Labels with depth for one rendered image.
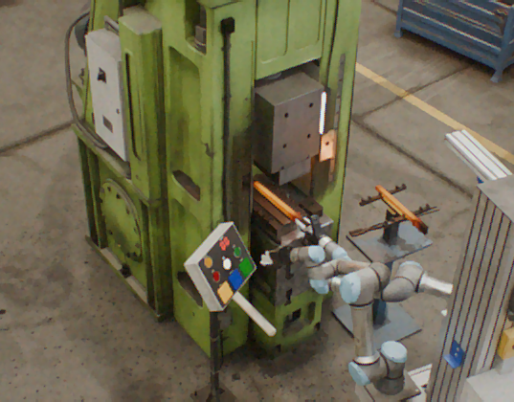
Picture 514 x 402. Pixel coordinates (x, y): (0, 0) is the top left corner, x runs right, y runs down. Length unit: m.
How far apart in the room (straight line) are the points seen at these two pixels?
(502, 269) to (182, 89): 1.88
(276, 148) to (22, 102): 3.68
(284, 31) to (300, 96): 0.31
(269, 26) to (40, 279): 2.56
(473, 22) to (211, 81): 4.32
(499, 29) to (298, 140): 3.84
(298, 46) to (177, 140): 0.82
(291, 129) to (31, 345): 2.17
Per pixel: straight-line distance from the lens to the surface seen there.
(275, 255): 4.11
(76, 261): 5.86
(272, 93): 4.12
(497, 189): 3.25
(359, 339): 3.78
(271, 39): 4.05
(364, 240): 4.95
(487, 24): 7.86
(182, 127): 4.44
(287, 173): 4.34
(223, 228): 4.21
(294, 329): 5.15
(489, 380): 3.66
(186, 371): 5.14
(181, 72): 4.27
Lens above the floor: 3.96
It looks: 39 degrees down
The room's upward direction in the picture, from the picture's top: 2 degrees clockwise
